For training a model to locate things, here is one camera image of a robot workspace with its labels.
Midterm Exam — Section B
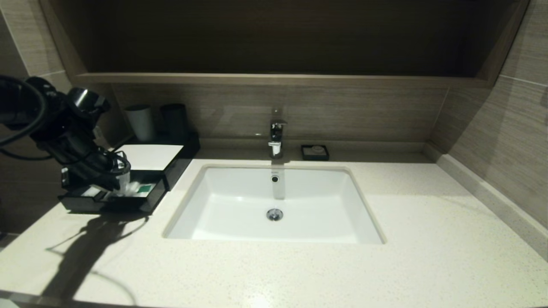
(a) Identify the black soap dish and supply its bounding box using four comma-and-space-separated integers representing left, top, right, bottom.
301, 145, 330, 161

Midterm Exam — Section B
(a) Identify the white ceramic sink basin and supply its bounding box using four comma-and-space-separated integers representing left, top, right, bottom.
163, 164, 387, 245

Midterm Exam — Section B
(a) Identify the white paper card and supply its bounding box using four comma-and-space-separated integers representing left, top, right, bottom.
116, 144, 184, 171

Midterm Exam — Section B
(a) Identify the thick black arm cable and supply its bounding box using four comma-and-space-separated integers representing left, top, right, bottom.
0, 76, 48, 147

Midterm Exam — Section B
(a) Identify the pale grey cup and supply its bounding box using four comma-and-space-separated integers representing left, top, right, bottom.
124, 105, 155, 142

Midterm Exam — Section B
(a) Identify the wooden wall shelf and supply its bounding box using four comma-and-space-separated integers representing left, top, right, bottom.
75, 72, 491, 89

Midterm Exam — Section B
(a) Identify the black cup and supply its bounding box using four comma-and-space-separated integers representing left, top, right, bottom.
160, 103, 188, 141

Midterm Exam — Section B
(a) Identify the chrome faucet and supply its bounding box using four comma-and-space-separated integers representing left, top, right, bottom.
268, 108, 288, 160

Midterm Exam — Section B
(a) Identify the black pull-out drawer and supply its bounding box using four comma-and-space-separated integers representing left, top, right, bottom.
58, 171, 169, 215

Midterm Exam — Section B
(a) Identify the thin black camera cable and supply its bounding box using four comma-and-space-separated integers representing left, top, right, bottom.
75, 148, 132, 177

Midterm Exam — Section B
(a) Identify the small clear green-label sachet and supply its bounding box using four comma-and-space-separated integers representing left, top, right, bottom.
112, 170, 144, 198

